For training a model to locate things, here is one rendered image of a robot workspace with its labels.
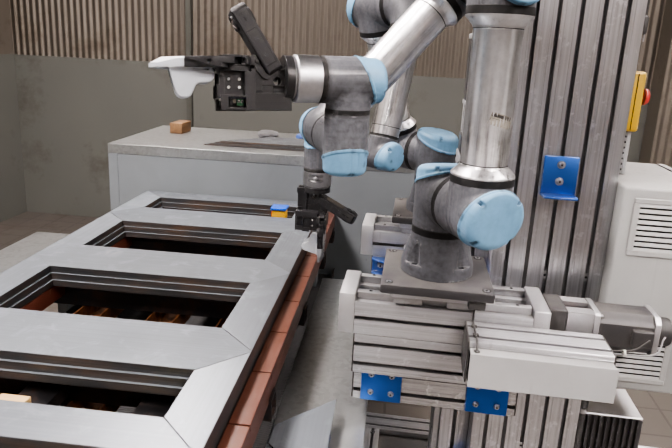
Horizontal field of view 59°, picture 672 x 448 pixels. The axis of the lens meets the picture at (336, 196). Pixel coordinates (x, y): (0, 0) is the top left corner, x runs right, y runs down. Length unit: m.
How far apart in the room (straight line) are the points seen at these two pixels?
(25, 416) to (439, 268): 0.78
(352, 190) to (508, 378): 1.39
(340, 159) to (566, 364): 0.56
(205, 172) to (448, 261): 1.51
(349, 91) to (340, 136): 0.07
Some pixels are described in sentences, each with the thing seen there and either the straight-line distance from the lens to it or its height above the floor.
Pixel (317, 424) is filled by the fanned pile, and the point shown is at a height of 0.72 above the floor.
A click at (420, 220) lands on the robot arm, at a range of 1.22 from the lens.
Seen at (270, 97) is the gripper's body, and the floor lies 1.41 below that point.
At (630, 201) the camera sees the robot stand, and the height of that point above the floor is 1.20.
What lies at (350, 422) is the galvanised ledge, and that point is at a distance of 1.42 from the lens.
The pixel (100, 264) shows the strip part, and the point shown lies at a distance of 1.80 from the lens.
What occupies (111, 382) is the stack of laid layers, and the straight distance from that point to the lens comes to 1.30.
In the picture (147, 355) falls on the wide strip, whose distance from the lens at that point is 1.30.
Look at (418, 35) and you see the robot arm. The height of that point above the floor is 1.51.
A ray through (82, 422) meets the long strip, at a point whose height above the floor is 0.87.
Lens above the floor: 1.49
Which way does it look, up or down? 14 degrees down
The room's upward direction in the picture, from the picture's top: 3 degrees clockwise
